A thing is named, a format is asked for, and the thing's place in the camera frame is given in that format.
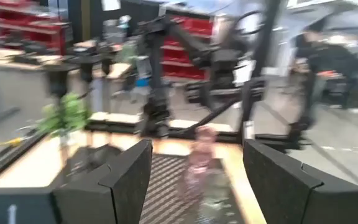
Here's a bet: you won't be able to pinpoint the black aluminium table frame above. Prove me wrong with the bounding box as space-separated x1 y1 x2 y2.
0 0 310 187

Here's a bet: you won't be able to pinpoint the person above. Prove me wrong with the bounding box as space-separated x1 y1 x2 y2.
293 27 358 96

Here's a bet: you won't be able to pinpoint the green plant in white pot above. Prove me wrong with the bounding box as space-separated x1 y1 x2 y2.
37 92 92 147

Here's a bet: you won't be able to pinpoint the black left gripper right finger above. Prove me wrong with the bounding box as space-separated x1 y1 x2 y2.
242 139 358 224

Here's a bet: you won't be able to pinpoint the black tall candlestick holder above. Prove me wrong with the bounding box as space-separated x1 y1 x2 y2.
44 62 74 138
99 51 114 77

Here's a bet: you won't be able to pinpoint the black perforated metal riser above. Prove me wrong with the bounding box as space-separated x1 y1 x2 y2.
63 146 245 224

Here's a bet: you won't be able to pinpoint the red bin rack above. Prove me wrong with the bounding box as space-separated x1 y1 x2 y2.
162 17 214 81

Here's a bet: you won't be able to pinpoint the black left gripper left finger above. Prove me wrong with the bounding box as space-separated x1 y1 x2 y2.
53 138 154 224

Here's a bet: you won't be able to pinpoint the red storage bins on shelf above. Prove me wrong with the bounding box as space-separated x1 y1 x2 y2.
0 0 68 56

